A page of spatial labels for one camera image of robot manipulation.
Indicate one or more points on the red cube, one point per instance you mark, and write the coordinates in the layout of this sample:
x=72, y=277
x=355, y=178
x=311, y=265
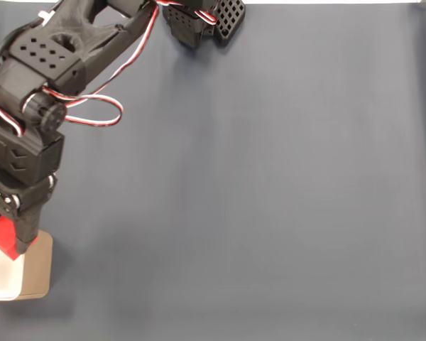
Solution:
x=1, y=236

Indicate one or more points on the beige box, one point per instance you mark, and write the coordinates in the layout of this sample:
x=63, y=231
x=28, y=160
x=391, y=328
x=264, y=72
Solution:
x=37, y=270

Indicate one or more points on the dark grey mat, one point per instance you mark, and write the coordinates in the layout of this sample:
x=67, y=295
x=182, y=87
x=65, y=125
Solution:
x=270, y=213

